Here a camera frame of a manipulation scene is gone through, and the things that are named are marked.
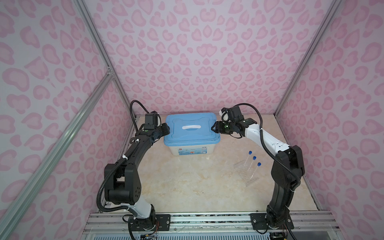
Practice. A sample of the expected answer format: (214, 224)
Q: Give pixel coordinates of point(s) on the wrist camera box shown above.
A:
(152, 120)
(224, 113)

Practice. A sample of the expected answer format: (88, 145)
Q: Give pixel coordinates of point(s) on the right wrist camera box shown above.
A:
(224, 113)

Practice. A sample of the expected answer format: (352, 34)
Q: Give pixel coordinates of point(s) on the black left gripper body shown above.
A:
(162, 131)

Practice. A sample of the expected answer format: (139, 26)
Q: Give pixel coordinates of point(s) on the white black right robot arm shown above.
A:
(288, 167)

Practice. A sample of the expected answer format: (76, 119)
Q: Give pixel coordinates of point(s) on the blue plastic bin lid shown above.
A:
(191, 130)

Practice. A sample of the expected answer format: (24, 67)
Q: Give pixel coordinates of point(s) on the aluminium corner frame post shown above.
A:
(327, 21)

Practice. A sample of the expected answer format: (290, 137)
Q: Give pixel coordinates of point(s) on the left rear corner post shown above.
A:
(91, 27)

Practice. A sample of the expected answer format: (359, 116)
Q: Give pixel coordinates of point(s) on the white plastic storage bin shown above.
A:
(192, 150)

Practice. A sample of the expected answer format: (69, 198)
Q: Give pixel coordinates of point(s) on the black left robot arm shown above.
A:
(121, 188)

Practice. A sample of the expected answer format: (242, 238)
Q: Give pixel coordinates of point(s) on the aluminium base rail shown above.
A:
(301, 225)

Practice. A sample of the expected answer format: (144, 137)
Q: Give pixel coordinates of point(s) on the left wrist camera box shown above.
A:
(152, 120)

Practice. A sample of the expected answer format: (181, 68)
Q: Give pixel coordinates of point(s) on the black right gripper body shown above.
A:
(228, 127)

